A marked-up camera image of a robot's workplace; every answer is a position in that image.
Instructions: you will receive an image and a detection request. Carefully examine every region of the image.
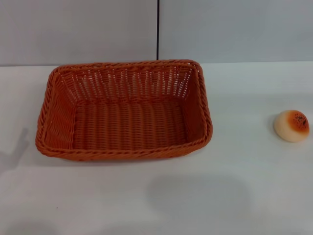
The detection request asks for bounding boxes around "orange woven plastic basket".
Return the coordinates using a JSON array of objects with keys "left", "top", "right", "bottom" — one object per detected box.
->
[{"left": 35, "top": 58, "right": 212, "bottom": 163}]

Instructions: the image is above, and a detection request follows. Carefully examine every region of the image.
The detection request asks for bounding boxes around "round toy bread bun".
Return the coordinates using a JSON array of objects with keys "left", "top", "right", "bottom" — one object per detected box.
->
[{"left": 273, "top": 109, "right": 311, "bottom": 142}]

